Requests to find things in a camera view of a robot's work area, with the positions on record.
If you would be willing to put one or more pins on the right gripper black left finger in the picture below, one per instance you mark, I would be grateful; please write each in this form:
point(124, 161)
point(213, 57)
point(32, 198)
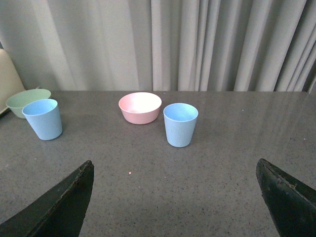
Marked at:
point(59, 212)

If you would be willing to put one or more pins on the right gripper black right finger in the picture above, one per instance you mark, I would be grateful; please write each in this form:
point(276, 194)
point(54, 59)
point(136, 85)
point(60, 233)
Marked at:
point(291, 203)

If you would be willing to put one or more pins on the light blue cup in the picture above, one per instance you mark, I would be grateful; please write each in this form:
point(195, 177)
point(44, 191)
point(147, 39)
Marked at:
point(180, 121)
point(44, 118)

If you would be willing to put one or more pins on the green bowl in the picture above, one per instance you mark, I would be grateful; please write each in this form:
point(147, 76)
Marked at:
point(18, 101)

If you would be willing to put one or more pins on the pink bowl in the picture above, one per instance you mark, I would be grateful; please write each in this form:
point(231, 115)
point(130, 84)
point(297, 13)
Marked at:
point(140, 107)

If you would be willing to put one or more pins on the cream white toaster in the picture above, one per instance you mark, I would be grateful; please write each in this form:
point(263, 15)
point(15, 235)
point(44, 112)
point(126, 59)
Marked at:
point(10, 82)

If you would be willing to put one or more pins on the grey curtain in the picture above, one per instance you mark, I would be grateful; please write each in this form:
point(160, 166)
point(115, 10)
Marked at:
point(184, 45)

